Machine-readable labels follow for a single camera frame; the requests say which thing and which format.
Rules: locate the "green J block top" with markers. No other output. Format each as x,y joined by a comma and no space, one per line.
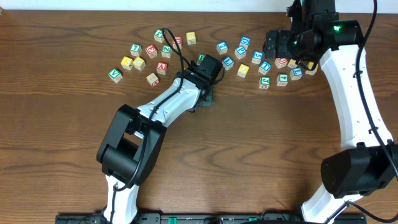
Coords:
158,35

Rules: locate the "green B block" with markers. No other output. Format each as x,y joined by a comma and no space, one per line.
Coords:
200,58

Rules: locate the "green j block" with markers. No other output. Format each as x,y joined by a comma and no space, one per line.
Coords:
158,35
264,82

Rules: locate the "green Z block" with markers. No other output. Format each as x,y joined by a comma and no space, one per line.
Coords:
166,51

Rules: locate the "yellow A block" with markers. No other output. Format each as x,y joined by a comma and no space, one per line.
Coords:
127,63

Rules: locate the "blue T block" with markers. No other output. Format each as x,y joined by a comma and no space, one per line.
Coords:
264,67

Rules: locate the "blue 2 block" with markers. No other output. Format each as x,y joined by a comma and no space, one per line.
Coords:
222,47

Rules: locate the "green 4 block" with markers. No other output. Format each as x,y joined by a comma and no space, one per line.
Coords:
282,79

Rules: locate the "blue P block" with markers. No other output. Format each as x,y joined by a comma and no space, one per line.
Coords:
240,52

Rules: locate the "yellow top block right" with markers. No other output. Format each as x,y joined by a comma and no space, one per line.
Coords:
292,64

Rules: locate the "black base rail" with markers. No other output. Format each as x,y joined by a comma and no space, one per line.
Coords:
155,218

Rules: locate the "yellow block far right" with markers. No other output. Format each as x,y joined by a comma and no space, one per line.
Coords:
312,68

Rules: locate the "red V block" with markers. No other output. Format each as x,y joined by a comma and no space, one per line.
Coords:
161,68

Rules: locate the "red U block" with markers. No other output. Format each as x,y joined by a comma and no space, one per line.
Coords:
177,42

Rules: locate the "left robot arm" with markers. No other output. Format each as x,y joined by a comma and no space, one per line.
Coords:
133,140

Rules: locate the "blue L block right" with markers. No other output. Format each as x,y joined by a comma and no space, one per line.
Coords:
296,73

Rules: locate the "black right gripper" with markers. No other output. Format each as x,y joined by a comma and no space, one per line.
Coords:
285,38

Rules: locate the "blue 5 block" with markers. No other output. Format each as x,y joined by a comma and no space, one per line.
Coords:
257,57

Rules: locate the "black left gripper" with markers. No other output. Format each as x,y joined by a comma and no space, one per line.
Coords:
205,101

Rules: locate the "red E block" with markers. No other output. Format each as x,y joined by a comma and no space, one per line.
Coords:
151,50

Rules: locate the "red sided tan block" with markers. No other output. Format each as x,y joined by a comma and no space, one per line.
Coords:
153,79

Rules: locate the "blue D block upper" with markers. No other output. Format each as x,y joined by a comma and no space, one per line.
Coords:
245,41

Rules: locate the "green V block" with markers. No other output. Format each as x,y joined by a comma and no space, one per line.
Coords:
115,75

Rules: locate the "yellow C block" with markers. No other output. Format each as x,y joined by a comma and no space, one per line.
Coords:
139,63

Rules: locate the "blue l block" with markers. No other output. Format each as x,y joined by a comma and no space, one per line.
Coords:
228,63
296,73

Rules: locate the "green 7 block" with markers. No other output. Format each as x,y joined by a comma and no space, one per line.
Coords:
136,50

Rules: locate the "yellow O block right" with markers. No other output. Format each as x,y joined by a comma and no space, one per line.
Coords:
243,70

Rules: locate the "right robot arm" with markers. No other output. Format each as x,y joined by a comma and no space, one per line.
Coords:
367,162

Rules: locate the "blue L block centre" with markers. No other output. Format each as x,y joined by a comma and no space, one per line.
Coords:
228,63

